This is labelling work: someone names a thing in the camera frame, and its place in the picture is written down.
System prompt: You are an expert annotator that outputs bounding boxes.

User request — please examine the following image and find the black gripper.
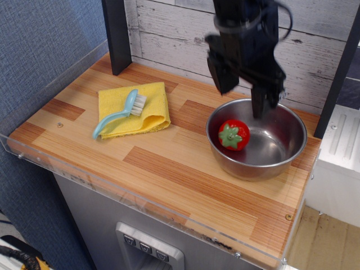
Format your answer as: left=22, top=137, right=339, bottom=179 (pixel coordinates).
left=205, top=1, right=286, bottom=118

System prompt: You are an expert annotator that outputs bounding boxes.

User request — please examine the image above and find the red toy strawberry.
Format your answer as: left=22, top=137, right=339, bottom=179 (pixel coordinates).
left=218, top=119, right=250, bottom=151

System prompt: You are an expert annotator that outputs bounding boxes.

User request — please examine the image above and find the stainless steel pot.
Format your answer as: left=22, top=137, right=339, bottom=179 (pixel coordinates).
left=206, top=98, right=307, bottom=181

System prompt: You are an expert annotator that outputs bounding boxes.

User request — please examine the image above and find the yellow folded cloth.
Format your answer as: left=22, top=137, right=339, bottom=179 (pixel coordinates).
left=92, top=82, right=171, bottom=140

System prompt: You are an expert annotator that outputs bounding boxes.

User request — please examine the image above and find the light blue dish brush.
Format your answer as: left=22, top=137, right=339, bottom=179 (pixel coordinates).
left=92, top=89, right=147, bottom=139

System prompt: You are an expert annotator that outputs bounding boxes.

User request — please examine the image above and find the white plastic box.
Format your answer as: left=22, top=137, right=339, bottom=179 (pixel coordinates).
left=305, top=105, right=359, bottom=227

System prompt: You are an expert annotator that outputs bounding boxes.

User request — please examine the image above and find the silver dispenser button panel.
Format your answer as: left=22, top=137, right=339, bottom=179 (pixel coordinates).
left=115, top=222, right=185, bottom=269

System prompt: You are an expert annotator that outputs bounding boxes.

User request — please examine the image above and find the grey toy fridge cabinet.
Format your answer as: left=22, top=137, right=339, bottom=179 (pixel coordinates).
left=55, top=175, right=258, bottom=269

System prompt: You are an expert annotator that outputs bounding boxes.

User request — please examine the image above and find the yellow black object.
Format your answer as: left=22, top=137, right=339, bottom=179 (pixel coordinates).
left=1, top=246, right=51, bottom=270

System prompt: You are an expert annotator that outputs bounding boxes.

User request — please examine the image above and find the black right vertical post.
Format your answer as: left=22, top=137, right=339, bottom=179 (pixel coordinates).
left=313, top=7, right=359, bottom=139

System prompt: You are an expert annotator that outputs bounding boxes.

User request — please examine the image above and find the clear acrylic guard rail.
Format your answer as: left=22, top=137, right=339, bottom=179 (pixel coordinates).
left=1, top=38, right=320, bottom=269

